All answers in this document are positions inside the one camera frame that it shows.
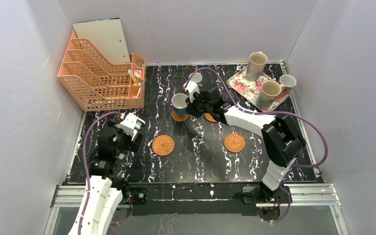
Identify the light wooden coaster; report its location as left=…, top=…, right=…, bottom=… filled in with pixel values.
left=171, top=111, right=189, bottom=122
left=204, top=113, right=217, bottom=123

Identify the small grey mug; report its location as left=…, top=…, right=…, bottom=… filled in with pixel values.
left=190, top=72, right=203, bottom=84

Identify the blue patterned mug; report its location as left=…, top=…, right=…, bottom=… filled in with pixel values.
left=171, top=93, right=189, bottom=116

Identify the woven rattan coaster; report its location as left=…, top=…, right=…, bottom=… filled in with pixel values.
left=224, top=133, right=246, bottom=153
left=152, top=135, right=175, bottom=156

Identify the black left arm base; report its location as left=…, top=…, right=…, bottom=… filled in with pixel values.
left=112, top=178, right=147, bottom=213

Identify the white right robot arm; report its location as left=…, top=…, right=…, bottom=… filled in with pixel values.
left=182, top=82, right=306, bottom=193

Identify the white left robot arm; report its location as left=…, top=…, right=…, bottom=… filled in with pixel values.
left=69, top=114, right=145, bottom=235

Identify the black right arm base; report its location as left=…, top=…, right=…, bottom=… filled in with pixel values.
left=232, top=182, right=293, bottom=224

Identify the floral tray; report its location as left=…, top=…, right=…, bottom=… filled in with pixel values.
left=227, top=66, right=290, bottom=112

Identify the orange plastic file organizer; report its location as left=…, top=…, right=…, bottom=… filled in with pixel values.
left=58, top=32, right=146, bottom=111

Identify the large beige floral mug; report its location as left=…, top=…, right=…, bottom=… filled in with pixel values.
left=256, top=80, right=282, bottom=110

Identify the tall beige mug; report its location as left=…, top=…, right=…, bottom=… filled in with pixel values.
left=246, top=51, right=268, bottom=82

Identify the white and red mug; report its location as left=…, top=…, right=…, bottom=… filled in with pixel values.
left=278, top=74, right=297, bottom=97

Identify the white board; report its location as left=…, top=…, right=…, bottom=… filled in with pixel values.
left=72, top=18, right=131, bottom=64

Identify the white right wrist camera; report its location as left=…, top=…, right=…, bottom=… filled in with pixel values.
left=183, top=81, right=200, bottom=103

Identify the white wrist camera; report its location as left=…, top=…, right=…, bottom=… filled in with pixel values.
left=118, top=113, right=146, bottom=137
left=183, top=81, right=200, bottom=103

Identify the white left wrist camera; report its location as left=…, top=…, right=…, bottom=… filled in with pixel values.
left=118, top=113, right=146, bottom=137

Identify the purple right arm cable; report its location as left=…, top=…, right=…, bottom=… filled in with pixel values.
left=183, top=67, right=329, bottom=224

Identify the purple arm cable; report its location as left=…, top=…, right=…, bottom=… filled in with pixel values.
left=183, top=67, right=329, bottom=224
left=77, top=111, right=125, bottom=235

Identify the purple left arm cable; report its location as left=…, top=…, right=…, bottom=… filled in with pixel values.
left=77, top=111, right=125, bottom=235

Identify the aluminium frame rail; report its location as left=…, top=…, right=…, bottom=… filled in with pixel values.
left=44, top=183, right=349, bottom=235

